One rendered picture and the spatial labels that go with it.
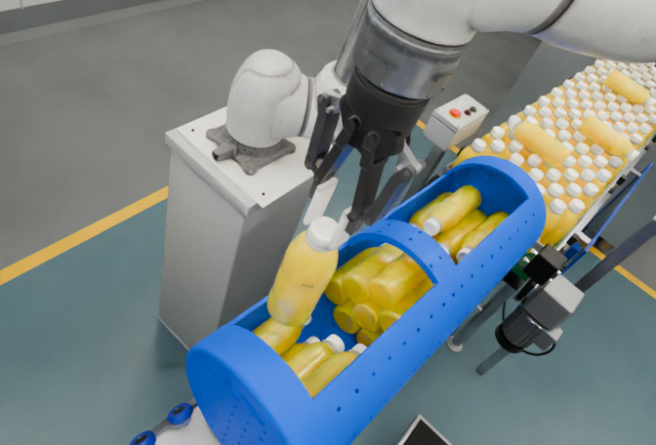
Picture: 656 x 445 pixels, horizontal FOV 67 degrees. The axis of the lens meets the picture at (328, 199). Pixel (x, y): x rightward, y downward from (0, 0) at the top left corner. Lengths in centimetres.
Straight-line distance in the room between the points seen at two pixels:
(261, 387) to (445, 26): 54
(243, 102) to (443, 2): 87
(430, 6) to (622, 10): 14
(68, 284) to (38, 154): 76
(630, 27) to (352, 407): 62
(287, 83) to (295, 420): 74
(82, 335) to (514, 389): 185
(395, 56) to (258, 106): 81
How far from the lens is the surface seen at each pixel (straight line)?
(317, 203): 59
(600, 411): 281
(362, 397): 84
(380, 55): 42
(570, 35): 44
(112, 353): 212
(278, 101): 119
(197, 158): 132
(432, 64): 42
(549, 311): 171
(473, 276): 105
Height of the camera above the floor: 192
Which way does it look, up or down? 45 degrees down
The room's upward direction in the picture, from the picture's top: 23 degrees clockwise
